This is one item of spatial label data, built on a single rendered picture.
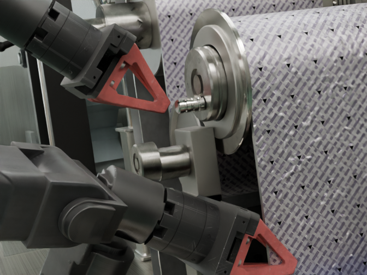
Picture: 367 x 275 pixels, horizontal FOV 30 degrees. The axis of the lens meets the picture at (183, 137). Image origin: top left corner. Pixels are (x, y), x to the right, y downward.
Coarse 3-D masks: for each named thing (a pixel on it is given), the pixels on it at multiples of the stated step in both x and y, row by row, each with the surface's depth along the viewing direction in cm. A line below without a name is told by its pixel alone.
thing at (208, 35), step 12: (204, 36) 69; (216, 36) 66; (216, 48) 66; (228, 48) 64; (228, 60) 64; (228, 72) 65; (228, 84) 65; (228, 96) 66; (228, 108) 66; (216, 120) 70; (228, 120) 66; (216, 132) 70; (228, 132) 67
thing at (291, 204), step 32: (320, 128) 66; (352, 128) 67; (256, 160) 64; (288, 160) 65; (320, 160) 66; (352, 160) 68; (288, 192) 65; (320, 192) 66; (352, 192) 68; (288, 224) 65; (320, 224) 67; (352, 224) 68; (320, 256) 67; (352, 256) 68
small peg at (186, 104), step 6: (180, 102) 66; (186, 102) 66; (192, 102) 67; (198, 102) 67; (204, 102) 67; (180, 108) 66; (186, 108) 66; (192, 108) 67; (198, 108) 67; (204, 108) 67
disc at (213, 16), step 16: (208, 16) 68; (224, 16) 65; (192, 32) 73; (224, 32) 65; (240, 48) 62; (240, 64) 63; (240, 80) 63; (240, 96) 64; (240, 112) 64; (240, 128) 65; (224, 144) 69; (240, 144) 66
